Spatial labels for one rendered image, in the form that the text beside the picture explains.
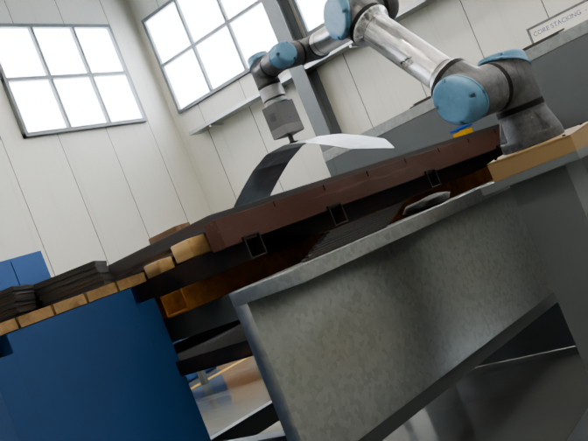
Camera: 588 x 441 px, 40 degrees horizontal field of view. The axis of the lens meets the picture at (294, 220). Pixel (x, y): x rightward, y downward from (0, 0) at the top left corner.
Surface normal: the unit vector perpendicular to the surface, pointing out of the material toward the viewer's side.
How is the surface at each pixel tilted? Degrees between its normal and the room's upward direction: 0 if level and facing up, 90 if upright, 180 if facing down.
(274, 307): 90
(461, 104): 98
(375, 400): 90
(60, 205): 90
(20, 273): 90
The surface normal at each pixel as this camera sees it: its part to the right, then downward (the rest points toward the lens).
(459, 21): -0.55, 0.19
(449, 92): -0.69, 0.41
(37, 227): 0.75, -0.33
